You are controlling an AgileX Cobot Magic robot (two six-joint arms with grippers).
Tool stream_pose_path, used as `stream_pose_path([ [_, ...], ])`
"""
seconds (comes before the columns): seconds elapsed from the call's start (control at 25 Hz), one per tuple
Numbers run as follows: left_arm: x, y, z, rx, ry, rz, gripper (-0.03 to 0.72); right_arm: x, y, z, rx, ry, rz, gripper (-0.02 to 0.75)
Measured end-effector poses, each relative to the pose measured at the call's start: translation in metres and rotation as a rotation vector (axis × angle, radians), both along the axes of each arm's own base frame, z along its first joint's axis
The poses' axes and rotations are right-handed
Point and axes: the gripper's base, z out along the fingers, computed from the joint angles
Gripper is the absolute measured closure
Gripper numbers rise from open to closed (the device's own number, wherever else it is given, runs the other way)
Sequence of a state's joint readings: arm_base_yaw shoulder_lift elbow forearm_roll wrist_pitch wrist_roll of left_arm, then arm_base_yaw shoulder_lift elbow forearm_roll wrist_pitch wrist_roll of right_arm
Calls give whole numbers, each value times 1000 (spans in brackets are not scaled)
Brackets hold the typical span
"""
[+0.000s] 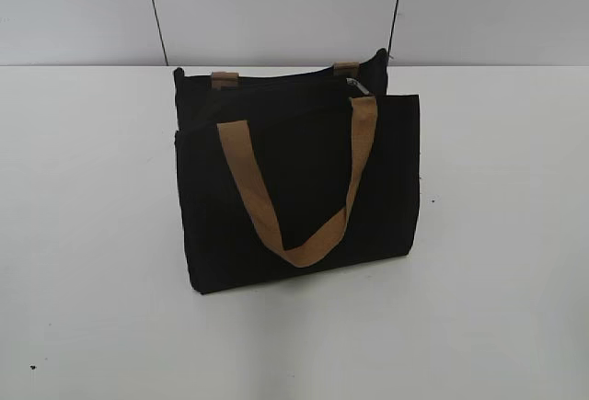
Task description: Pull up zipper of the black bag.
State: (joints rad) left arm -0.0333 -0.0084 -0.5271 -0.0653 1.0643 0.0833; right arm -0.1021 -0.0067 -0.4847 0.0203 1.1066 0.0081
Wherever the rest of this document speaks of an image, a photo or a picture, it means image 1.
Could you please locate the silver zipper pull with ring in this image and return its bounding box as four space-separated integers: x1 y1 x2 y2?
346 78 371 96

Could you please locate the tan front bag handle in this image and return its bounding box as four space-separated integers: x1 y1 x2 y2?
217 97 378 268

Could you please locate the tan bag handle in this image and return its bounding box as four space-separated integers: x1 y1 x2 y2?
217 97 378 268
210 62 360 90

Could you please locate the black fabric tote bag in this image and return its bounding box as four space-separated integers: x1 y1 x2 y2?
173 50 421 294

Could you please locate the tan rear bag handle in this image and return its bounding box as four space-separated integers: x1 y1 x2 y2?
210 62 360 90

